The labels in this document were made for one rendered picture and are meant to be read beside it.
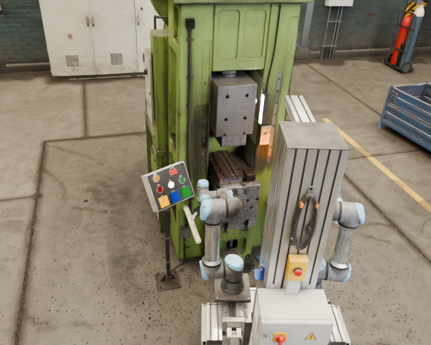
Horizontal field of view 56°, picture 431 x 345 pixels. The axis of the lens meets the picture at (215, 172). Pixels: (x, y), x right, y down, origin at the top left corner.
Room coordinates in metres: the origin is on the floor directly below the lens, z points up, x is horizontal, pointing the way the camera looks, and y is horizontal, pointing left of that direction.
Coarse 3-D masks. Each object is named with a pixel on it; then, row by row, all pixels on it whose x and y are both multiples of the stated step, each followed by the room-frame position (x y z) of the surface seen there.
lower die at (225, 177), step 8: (216, 152) 3.18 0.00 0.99; (224, 152) 3.18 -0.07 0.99; (216, 160) 3.03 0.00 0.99; (232, 160) 3.04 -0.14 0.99; (224, 168) 2.90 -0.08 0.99; (216, 176) 2.84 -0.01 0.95; (224, 176) 2.79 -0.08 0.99; (232, 176) 2.79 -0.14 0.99; (240, 176) 2.81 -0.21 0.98; (224, 184) 2.77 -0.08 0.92
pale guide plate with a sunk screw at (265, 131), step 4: (260, 128) 3.00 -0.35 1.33; (264, 128) 2.99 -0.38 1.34; (268, 128) 3.00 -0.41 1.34; (260, 132) 2.99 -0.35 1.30; (264, 132) 3.00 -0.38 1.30; (268, 132) 3.01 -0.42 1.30; (260, 136) 2.99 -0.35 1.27; (264, 136) 3.00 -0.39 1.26; (268, 136) 3.01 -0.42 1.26; (260, 140) 2.99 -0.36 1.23; (264, 140) 3.00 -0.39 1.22; (268, 140) 3.01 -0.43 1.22; (260, 144) 2.99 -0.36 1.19
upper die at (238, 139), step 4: (212, 132) 3.01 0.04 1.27; (224, 136) 2.77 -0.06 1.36; (228, 136) 2.78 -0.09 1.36; (232, 136) 2.78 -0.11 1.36; (236, 136) 2.79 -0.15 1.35; (240, 136) 2.80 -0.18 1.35; (244, 136) 2.81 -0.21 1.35; (220, 140) 2.79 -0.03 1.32; (224, 140) 2.77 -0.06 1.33; (228, 140) 2.78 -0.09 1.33; (232, 140) 2.78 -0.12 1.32; (236, 140) 2.80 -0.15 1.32; (240, 140) 2.81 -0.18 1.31; (244, 140) 2.82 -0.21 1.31; (220, 144) 2.78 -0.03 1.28; (224, 144) 2.77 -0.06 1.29; (228, 144) 2.78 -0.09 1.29; (232, 144) 2.79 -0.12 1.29; (236, 144) 2.80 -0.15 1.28; (240, 144) 2.81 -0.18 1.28; (244, 144) 2.82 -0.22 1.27
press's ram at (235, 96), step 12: (216, 72) 3.06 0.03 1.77; (240, 72) 3.09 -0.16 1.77; (216, 84) 2.79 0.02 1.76; (228, 84) 2.80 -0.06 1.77; (240, 84) 2.82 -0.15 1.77; (252, 84) 2.83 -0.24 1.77; (216, 96) 2.77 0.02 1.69; (228, 96) 2.77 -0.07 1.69; (240, 96) 2.80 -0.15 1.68; (252, 96) 2.83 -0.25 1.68; (216, 108) 2.76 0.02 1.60; (228, 108) 2.77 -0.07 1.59; (240, 108) 2.80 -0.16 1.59; (252, 108) 2.83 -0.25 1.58; (216, 120) 2.75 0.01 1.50; (228, 120) 2.77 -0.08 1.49; (240, 120) 2.80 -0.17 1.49; (252, 120) 2.83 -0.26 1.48; (216, 132) 2.75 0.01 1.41; (228, 132) 2.78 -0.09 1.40; (240, 132) 2.80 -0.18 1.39
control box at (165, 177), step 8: (168, 168) 2.54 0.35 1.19; (176, 168) 2.57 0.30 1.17; (184, 168) 2.61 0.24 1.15; (144, 176) 2.43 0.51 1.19; (152, 176) 2.44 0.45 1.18; (160, 176) 2.47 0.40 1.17; (168, 176) 2.51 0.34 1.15; (176, 176) 2.54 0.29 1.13; (184, 176) 2.58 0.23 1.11; (144, 184) 2.43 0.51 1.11; (152, 184) 2.40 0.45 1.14; (160, 184) 2.44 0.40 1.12; (176, 184) 2.51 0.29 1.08; (184, 184) 2.54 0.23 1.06; (152, 192) 2.37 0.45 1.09; (160, 192) 2.40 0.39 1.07; (168, 192) 2.44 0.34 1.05; (192, 192) 2.54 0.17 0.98; (152, 200) 2.37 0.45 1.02; (168, 200) 2.41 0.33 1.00; (184, 200) 2.48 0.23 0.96; (152, 208) 2.37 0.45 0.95; (160, 208) 2.34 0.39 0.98
